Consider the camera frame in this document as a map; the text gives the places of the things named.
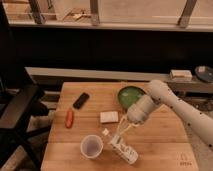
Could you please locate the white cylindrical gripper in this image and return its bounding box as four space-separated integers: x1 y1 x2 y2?
117 95 160 136

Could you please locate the clear plastic bottle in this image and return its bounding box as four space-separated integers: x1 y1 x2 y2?
102 128 139 164

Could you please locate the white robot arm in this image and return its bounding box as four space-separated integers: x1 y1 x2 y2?
116 80 213 151

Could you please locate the white sponge block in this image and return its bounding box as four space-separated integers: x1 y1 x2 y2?
100 111 119 123

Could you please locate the green bowl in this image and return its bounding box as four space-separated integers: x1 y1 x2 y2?
117 86 145 110

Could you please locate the clear plastic cup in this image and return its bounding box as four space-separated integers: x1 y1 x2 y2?
80 135 103 159

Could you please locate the black rectangular device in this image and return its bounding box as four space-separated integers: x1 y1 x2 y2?
73 93 89 109

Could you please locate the orange red marker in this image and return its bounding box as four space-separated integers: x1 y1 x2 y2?
65 108 74 128

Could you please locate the wooden block on ledge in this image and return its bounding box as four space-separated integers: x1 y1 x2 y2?
170 70 192 81

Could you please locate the dark round dish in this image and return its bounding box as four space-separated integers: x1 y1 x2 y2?
195 66 213 83

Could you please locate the black chair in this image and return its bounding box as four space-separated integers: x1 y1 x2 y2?
0 0 50 171

